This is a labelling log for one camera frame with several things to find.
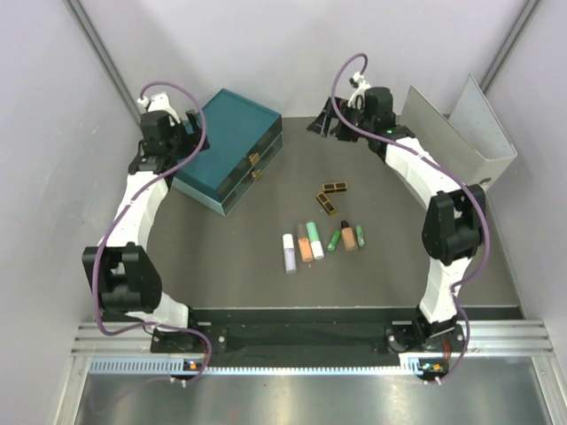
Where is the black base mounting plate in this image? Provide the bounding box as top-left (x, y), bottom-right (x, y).
top-left (149, 307), bottom-right (469, 355)

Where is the white cable duct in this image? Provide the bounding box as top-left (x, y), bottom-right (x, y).
top-left (88, 353), bottom-right (447, 378)

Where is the aluminium rail frame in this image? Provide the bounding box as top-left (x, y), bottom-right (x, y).
top-left (71, 321), bottom-right (553, 357)

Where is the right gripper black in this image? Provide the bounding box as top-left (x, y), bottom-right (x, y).
top-left (306, 98), bottom-right (373, 144)

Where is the foundation bottle black cap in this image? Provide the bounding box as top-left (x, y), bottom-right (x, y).
top-left (340, 220), bottom-right (358, 251)

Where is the gold black lipstick upper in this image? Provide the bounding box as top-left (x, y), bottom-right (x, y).
top-left (322, 182), bottom-right (348, 194)

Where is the green tube white cap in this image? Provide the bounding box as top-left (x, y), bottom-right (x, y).
top-left (306, 220), bottom-right (324, 260)

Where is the purple cable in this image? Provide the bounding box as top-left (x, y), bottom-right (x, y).
top-left (331, 53), bottom-right (491, 384)
top-left (86, 81), bottom-right (214, 386)

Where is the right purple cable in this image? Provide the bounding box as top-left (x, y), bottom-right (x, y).
top-left (331, 53), bottom-right (491, 384)

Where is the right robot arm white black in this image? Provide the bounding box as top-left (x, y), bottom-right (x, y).
top-left (307, 87), bottom-right (485, 352)

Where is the orange tube grey cap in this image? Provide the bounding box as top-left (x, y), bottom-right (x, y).
top-left (296, 223), bottom-right (314, 263)

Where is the white lavender tube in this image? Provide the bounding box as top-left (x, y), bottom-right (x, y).
top-left (282, 234), bottom-right (297, 274)

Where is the green mascara tube right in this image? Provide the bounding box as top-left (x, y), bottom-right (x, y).
top-left (355, 225), bottom-right (366, 247)

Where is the green mascara tube left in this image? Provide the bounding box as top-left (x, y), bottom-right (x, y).
top-left (327, 230), bottom-right (341, 252)

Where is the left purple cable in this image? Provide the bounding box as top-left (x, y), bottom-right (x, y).
top-left (86, 81), bottom-right (214, 386)

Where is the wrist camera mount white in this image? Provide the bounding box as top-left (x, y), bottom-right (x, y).
top-left (136, 91), bottom-right (181, 127)
top-left (347, 72), bottom-right (371, 111)

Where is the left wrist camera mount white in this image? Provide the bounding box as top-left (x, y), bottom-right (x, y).
top-left (136, 91), bottom-right (181, 127)

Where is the green mascara tube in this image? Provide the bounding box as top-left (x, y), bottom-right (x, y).
top-left (355, 225), bottom-right (366, 247)
top-left (327, 230), bottom-right (341, 252)

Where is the teal drawer organizer box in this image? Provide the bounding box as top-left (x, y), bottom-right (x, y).
top-left (172, 89), bottom-right (284, 217)

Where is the grey ring binder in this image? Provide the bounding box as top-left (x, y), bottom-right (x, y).
top-left (400, 76), bottom-right (517, 190)

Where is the gold black lipstick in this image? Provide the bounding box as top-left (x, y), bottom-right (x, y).
top-left (322, 182), bottom-right (348, 194)
top-left (316, 192), bottom-right (337, 216)

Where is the gold black lipstick lower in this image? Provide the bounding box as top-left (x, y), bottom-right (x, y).
top-left (316, 192), bottom-right (337, 216)

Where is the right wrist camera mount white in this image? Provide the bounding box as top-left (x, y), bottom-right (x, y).
top-left (347, 72), bottom-right (371, 111)

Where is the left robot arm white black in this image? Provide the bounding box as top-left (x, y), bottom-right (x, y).
top-left (82, 106), bottom-right (208, 352)

